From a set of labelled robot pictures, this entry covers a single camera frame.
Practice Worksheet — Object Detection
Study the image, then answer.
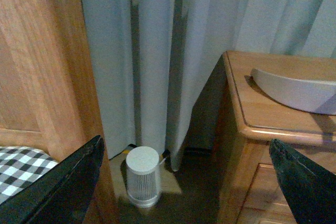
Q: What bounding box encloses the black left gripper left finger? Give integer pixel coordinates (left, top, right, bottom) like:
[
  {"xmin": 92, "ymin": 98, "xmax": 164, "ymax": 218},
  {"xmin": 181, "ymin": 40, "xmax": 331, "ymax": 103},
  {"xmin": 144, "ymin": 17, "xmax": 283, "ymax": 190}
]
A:
[{"xmin": 1, "ymin": 135, "xmax": 104, "ymax": 223}]

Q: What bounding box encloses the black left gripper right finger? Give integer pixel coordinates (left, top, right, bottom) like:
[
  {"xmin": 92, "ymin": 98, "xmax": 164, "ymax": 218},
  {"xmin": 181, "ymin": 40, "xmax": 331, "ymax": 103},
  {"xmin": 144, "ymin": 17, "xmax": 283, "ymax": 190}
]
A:
[{"xmin": 269, "ymin": 139, "xmax": 335, "ymax": 223}]

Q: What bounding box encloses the beige plastic dustpan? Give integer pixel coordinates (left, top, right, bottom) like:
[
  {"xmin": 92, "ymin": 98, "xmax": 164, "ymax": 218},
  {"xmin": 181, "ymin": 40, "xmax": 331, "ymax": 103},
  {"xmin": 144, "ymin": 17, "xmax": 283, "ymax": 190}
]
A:
[{"xmin": 251, "ymin": 68, "xmax": 335, "ymax": 115}]

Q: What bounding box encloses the black white checkered bedsheet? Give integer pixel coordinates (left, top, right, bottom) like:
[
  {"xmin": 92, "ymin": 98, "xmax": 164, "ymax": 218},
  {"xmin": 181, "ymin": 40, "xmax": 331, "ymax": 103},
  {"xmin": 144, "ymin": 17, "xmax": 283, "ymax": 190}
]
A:
[{"xmin": 1, "ymin": 146, "xmax": 58, "ymax": 203}]

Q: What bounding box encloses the white cylindrical air purifier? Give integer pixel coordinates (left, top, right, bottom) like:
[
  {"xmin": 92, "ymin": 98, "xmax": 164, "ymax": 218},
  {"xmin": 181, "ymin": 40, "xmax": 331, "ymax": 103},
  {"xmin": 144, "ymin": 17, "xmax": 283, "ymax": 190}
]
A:
[{"xmin": 126, "ymin": 146, "xmax": 161, "ymax": 208}]

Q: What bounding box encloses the wooden bed headboard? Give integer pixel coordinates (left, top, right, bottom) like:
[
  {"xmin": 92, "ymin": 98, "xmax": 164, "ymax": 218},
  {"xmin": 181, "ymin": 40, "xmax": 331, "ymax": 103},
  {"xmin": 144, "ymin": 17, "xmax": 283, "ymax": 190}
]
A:
[{"xmin": 0, "ymin": 0, "xmax": 119, "ymax": 224}]

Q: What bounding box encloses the wooden nightstand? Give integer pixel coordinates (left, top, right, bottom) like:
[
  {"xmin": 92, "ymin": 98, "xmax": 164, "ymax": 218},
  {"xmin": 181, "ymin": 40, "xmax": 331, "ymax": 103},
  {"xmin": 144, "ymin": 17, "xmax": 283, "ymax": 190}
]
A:
[{"xmin": 183, "ymin": 50, "xmax": 336, "ymax": 224}]

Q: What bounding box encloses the grey-blue curtain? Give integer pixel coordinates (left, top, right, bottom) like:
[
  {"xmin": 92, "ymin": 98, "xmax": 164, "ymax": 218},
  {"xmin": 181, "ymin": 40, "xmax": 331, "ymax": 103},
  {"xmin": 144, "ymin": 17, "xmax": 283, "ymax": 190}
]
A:
[{"xmin": 81, "ymin": 0, "xmax": 335, "ymax": 170}]

